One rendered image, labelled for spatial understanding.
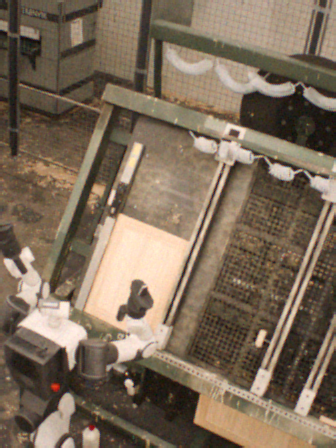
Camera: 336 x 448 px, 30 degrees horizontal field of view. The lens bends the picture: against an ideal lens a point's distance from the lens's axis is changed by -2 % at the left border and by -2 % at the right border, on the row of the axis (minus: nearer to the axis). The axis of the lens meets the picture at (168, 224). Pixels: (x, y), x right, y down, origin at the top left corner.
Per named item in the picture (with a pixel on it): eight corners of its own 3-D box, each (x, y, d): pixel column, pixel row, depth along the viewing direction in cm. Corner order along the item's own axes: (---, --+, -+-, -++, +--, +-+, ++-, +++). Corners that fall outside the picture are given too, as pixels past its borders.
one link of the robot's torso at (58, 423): (58, 467, 292) (58, 407, 266) (29, 450, 298) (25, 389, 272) (75, 446, 303) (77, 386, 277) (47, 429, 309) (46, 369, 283)
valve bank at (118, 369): (51, 371, 340) (51, 341, 327) (66, 356, 351) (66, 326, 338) (128, 412, 324) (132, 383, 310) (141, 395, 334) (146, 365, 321)
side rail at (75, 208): (46, 288, 355) (36, 289, 345) (112, 106, 348) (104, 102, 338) (54, 292, 353) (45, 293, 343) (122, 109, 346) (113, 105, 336)
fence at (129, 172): (77, 307, 341) (74, 307, 338) (137, 143, 335) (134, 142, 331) (85, 310, 340) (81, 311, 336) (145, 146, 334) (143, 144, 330)
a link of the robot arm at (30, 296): (49, 304, 293) (32, 317, 271) (23, 301, 295) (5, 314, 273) (49, 280, 291) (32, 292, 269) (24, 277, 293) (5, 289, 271)
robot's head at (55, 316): (67, 326, 251) (68, 310, 246) (42, 324, 250) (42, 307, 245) (69, 315, 256) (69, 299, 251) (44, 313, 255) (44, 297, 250)
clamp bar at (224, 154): (151, 341, 326) (133, 347, 303) (232, 127, 318) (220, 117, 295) (168, 349, 322) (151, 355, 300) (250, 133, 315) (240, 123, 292)
